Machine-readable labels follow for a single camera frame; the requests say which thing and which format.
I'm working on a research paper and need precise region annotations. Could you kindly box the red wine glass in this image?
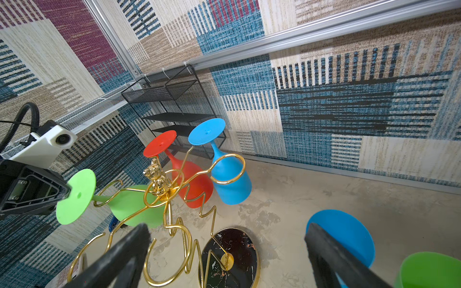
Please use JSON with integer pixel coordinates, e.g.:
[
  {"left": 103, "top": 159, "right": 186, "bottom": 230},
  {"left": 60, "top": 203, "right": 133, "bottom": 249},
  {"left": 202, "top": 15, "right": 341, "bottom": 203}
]
[{"left": 143, "top": 130, "right": 214, "bottom": 209}]

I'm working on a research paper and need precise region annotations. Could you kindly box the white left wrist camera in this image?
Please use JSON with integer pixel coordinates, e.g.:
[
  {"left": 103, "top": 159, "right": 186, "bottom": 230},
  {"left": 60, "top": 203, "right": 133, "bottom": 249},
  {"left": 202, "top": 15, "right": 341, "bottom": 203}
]
[{"left": 10, "top": 120, "right": 78, "bottom": 169}]

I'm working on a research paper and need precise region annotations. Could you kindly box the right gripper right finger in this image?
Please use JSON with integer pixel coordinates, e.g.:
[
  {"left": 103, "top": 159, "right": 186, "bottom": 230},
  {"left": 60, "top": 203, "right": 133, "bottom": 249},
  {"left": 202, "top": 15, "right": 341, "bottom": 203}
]
[{"left": 304, "top": 223, "right": 390, "bottom": 288}]

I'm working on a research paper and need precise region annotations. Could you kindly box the gold wine glass rack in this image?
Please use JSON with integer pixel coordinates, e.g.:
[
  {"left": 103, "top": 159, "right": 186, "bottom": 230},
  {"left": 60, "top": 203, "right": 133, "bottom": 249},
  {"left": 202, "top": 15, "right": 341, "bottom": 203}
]
[{"left": 66, "top": 152, "right": 261, "bottom": 288}]

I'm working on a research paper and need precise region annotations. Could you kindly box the green wine glass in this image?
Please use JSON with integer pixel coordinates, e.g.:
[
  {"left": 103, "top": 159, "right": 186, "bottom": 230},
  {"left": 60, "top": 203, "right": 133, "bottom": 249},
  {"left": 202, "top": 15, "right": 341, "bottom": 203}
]
[
  {"left": 56, "top": 169, "right": 164, "bottom": 229},
  {"left": 394, "top": 252, "right": 461, "bottom": 288}
]

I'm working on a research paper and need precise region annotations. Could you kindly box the black mesh shelf rack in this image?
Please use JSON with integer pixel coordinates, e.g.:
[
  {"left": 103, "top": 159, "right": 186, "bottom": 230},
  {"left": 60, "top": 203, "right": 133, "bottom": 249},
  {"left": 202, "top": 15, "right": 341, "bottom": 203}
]
[{"left": 121, "top": 64, "right": 224, "bottom": 153}]

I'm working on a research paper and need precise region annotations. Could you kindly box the blue stapler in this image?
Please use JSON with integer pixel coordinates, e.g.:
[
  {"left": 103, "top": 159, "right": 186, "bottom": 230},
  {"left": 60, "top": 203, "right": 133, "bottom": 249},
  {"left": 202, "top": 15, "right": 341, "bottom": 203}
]
[{"left": 108, "top": 216, "right": 120, "bottom": 232}]

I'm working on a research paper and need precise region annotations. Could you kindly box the blue wine glass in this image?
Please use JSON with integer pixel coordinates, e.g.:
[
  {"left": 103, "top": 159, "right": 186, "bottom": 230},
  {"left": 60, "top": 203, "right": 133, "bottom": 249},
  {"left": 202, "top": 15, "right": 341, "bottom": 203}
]
[
  {"left": 188, "top": 118, "right": 252, "bottom": 205},
  {"left": 306, "top": 210, "right": 376, "bottom": 288}
]

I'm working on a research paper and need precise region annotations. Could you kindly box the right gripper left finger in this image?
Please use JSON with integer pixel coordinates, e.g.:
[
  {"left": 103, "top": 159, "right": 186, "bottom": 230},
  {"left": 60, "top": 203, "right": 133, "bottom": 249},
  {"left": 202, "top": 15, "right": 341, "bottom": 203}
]
[{"left": 65, "top": 224, "right": 151, "bottom": 288}]

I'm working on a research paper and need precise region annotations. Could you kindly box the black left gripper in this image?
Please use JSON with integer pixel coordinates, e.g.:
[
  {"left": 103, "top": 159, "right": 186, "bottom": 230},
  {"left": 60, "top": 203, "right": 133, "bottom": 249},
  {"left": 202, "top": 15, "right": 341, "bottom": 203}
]
[{"left": 1, "top": 159, "right": 71, "bottom": 216}]

